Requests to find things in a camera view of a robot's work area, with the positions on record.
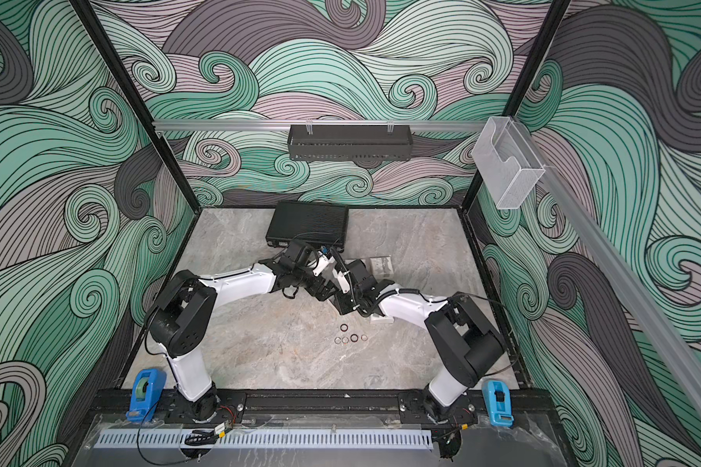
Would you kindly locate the white slotted cable duct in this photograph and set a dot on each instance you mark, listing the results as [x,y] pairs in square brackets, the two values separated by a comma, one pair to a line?
[409,439]

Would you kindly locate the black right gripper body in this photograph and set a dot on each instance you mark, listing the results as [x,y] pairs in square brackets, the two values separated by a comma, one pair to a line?
[349,302]

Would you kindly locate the black wall shelf tray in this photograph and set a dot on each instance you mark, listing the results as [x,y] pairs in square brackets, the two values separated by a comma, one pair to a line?
[349,143]

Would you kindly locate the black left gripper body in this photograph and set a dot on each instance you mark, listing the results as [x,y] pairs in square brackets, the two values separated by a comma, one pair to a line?
[314,287]

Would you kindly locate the clear plastic wall holder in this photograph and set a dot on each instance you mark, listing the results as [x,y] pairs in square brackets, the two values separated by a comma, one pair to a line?
[508,161]

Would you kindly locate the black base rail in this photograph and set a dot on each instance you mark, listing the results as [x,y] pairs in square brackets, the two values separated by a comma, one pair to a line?
[249,405]

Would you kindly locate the blue tape dispenser right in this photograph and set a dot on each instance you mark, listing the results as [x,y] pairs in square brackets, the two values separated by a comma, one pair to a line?
[497,399]

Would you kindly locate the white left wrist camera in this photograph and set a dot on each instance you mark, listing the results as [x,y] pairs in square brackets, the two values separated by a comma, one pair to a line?
[328,263]

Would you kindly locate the white gift box lid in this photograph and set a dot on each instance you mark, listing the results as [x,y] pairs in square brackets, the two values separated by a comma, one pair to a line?
[382,267]

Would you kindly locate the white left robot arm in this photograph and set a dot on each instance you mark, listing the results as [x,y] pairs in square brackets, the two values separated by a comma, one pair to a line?
[181,316]

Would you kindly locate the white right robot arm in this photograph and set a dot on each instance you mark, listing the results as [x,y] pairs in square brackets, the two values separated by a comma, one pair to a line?
[467,343]

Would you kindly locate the black corner frame post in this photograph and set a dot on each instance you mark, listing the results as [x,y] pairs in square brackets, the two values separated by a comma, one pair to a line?
[90,21]

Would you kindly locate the small white bow gift box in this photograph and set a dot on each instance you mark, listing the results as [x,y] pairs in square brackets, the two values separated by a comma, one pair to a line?
[378,319]

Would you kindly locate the black ribbed hard case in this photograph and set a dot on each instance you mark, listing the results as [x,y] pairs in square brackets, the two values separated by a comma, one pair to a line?
[312,222]

